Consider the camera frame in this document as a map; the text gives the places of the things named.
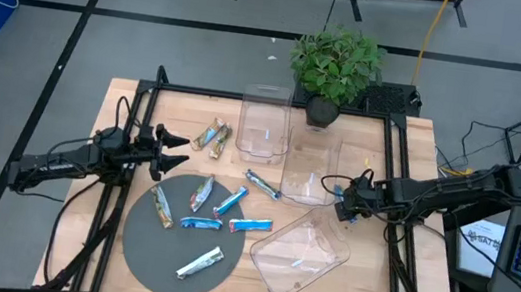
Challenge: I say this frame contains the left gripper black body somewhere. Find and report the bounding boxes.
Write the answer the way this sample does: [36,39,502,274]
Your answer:
[128,121,164,178]

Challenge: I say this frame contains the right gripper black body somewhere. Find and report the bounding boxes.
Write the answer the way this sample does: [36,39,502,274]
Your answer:
[333,169,392,229]

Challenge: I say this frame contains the white green granola bar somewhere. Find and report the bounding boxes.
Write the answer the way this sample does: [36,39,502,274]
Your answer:
[173,240,227,286]
[187,171,217,216]

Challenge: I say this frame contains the light blue snack bar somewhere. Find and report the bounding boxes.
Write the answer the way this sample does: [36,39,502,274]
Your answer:
[227,213,275,239]
[211,182,251,223]
[178,213,225,235]

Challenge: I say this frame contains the clear plastic bin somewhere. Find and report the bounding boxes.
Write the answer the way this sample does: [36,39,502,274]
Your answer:
[243,196,358,292]
[276,122,345,212]
[231,80,298,169]

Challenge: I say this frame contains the yellow plug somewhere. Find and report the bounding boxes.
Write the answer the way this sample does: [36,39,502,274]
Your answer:
[437,162,475,180]

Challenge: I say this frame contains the black perforated box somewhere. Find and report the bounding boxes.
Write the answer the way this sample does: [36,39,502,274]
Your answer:
[292,69,425,121]

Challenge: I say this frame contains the round grey placemat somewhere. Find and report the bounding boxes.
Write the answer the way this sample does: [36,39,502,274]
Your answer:
[114,164,255,292]

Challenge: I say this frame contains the white printed paper sheet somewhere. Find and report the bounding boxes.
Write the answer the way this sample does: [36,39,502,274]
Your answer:
[453,216,508,279]

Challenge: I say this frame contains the green plant in black pot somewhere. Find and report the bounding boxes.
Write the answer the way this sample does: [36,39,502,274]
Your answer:
[281,18,391,136]

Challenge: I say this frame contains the black aluminium table frame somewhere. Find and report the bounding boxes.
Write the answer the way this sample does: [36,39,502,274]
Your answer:
[32,52,486,292]

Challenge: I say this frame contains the black floor cables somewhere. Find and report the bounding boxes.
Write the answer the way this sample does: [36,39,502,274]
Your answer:
[430,88,521,187]

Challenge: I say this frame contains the black cable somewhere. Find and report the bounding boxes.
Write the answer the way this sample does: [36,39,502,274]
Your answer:
[40,169,104,291]

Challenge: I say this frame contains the yellow cable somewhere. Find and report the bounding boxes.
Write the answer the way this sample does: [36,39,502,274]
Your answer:
[410,0,455,90]

